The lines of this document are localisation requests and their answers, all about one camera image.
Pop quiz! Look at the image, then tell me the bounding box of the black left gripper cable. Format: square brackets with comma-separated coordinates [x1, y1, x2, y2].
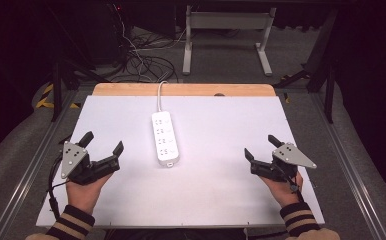
[47, 155, 71, 220]

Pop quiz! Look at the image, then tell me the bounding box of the tangle of black floor cables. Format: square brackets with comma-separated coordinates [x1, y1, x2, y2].
[112, 2, 180, 84]

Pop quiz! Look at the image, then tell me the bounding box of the person's left hand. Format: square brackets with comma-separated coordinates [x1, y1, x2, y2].
[65, 172, 114, 215]

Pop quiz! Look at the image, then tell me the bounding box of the aluminium rail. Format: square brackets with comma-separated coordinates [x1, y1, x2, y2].
[0, 89, 79, 240]
[309, 92, 386, 240]

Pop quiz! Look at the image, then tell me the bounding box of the white board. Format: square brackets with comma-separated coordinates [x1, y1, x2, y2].
[35, 95, 326, 230]

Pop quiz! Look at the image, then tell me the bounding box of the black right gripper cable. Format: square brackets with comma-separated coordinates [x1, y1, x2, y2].
[280, 163, 306, 203]

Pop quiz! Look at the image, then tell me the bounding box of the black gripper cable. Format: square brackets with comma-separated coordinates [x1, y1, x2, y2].
[47, 155, 71, 220]
[280, 163, 306, 203]

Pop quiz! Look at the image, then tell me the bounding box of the white metal table frame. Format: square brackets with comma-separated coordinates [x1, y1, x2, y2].
[182, 4, 278, 77]

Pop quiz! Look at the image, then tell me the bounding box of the person's right hand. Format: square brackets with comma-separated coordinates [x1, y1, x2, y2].
[258, 174, 304, 209]

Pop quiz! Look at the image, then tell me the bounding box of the white power strip cable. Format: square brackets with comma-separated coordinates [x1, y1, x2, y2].
[156, 80, 170, 113]

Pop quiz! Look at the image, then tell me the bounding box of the black metal stand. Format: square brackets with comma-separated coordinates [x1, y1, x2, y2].
[46, 6, 110, 123]
[273, 9, 339, 125]

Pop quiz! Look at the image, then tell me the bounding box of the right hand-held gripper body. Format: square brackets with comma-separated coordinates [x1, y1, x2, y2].
[250, 142, 318, 183]

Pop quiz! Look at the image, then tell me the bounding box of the white power strip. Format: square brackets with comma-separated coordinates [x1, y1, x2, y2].
[151, 110, 181, 168]

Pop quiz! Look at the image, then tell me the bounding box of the yellow black hazard tape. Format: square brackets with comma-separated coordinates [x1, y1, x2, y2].
[35, 83, 81, 110]

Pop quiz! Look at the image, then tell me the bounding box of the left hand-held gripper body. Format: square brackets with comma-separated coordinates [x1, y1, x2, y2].
[60, 140, 121, 186]

